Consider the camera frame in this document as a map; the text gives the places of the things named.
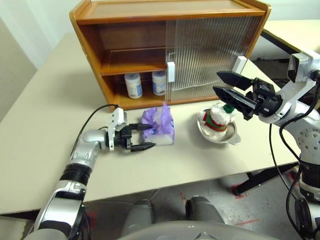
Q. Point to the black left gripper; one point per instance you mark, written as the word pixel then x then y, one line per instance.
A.
pixel 123 137

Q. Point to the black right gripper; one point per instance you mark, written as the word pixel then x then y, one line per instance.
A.
pixel 265 102

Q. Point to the purple tissue pack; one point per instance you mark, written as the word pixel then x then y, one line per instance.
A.
pixel 162 125

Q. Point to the white snowman plush toy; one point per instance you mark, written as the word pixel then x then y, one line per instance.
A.
pixel 220 117

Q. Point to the stainless steel bowl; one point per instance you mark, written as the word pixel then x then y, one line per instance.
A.
pixel 231 138

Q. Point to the white bottle blue label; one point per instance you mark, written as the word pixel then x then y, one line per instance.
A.
pixel 158 85
pixel 133 87

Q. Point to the ribbed clear sliding cabinet door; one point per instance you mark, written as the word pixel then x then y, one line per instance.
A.
pixel 252 37
pixel 171 37

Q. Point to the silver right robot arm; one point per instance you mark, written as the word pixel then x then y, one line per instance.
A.
pixel 310 140

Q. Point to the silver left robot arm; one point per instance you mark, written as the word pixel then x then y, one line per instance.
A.
pixel 85 145

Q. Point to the wooden cabinet shelf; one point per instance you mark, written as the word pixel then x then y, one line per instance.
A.
pixel 132 62

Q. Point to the wooden cabinet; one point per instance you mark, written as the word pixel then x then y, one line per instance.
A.
pixel 150 8

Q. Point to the grey rounded robot leg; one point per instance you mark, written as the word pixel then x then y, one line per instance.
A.
pixel 203 210
pixel 138 215

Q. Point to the silver robot torso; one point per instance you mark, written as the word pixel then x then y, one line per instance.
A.
pixel 180 232

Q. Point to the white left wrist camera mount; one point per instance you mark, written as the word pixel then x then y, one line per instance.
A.
pixel 117 117

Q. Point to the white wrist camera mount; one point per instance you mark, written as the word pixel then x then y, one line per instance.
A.
pixel 117 117
pixel 303 62

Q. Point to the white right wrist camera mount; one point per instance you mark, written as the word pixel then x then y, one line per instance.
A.
pixel 303 62

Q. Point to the beige table black frame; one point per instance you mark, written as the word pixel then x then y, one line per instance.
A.
pixel 295 32

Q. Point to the black table leg frame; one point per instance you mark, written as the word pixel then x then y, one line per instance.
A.
pixel 262 178

